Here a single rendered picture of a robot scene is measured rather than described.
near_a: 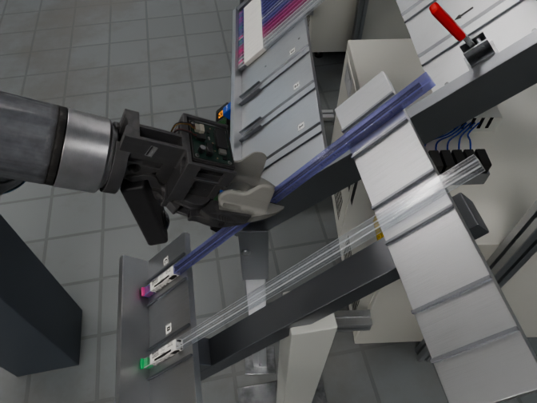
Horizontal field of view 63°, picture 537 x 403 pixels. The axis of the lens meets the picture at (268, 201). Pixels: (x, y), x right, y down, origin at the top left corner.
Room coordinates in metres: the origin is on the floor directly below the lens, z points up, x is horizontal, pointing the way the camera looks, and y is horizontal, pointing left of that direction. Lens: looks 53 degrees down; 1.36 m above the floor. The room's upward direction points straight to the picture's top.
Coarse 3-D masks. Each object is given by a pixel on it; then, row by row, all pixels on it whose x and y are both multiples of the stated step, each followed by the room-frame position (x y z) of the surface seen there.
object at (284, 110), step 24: (288, 48) 0.80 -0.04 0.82; (264, 72) 0.79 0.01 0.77; (288, 72) 0.73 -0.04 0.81; (312, 72) 0.68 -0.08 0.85; (240, 96) 0.76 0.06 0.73; (264, 96) 0.71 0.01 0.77; (288, 96) 0.66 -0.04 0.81; (312, 96) 0.62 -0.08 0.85; (264, 120) 0.64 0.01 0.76; (288, 120) 0.60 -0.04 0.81; (312, 120) 0.56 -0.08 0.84; (264, 144) 0.58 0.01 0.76; (288, 144) 0.54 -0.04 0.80; (312, 144) 0.51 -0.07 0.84; (264, 168) 0.52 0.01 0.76; (288, 168) 0.49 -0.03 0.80
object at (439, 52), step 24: (408, 0) 0.68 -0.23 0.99; (432, 0) 0.64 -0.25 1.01; (456, 0) 0.61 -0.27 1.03; (480, 0) 0.58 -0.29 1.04; (504, 0) 0.55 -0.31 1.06; (528, 0) 0.52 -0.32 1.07; (408, 24) 0.63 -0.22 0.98; (432, 24) 0.59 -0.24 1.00; (480, 24) 0.53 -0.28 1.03; (504, 24) 0.51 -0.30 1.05; (528, 24) 0.49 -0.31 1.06; (432, 48) 0.55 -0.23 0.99; (456, 48) 0.52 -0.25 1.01; (504, 48) 0.47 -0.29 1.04; (432, 72) 0.50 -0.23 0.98; (456, 72) 0.48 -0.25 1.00
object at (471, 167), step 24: (456, 168) 0.25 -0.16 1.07; (480, 168) 0.24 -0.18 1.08; (432, 192) 0.24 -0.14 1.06; (384, 216) 0.23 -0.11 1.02; (336, 240) 0.23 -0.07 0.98; (360, 240) 0.22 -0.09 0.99; (312, 264) 0.22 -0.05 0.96; (264, 288) 0.22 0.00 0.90; (240, 312) 0.20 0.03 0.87; (192, 336) 0.20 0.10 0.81; (144, 360) 0.19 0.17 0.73
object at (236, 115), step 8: (232, 40) 0.97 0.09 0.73; (232, 48) 0.93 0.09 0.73; (232, 56) 0.90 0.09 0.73; (232, 64) 0.87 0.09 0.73; (232, 72) 0.84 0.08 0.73; (240, 72) 0.85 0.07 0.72; (232, 80) 0.81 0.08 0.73; (240, 80) 0.82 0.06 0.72; (232, 88) 0.78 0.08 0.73; (240, 88) 0.79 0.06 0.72; (232, 96) 0.75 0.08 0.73; (232, 104) 0.73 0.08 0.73; (232, 112) 0.70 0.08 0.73; (240, 112) 0.71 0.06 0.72; (232, 120) 0.68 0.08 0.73; (240, 120) 0.69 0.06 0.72; (232, 128) 0.65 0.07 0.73; (240, 128) 0.66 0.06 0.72; (232, 136) 0.63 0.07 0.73; (240, 136) 0.64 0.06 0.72; (232, 144) 0.61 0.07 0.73; (240, 144) 0.62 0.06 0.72; (240, 152) 0.59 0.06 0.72
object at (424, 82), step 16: (416, 80) 0.36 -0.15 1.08; (432, 80) 0.35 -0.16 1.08; (400, 96) 0.35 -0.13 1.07; (416, 96) 0.35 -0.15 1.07; (384, 112) 0.34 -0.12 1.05; (352, 128) 0.35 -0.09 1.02; (368, 128) 0.34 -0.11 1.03; (336, 144) 0.34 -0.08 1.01; (352, 144) 0.34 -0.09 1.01; (320, 160) 0.33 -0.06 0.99; (304, 176) 0.33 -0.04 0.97; (288, 192) 0.32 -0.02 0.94; (208, 240) 0.32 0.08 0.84; (224, 240) 0.31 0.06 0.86; (192, 256) 0.31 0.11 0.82; (176, 272) 0.30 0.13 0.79
